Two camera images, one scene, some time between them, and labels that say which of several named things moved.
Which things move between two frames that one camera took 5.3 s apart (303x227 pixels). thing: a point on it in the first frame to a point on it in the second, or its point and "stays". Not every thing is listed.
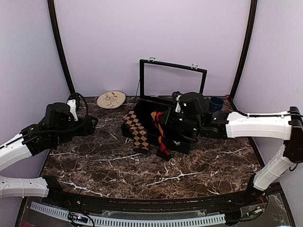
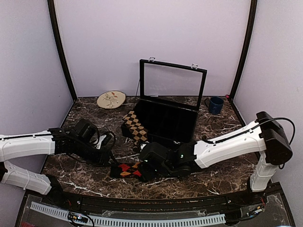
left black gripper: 87,128 to 102,159
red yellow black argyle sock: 155,116 to 124,170
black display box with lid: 158,81 stays
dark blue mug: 215,103 stays
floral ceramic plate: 111,99 stays
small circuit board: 77,217 stays
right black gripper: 168,117 to 147,174
